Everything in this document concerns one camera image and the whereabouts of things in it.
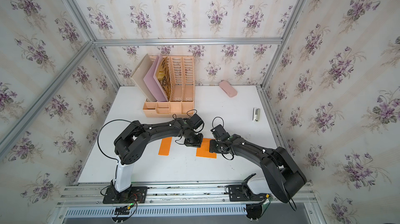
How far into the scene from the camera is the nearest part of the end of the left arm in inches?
29.9

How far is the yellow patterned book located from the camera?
0.94 metres

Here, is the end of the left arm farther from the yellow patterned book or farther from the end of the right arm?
the yellow patterned book
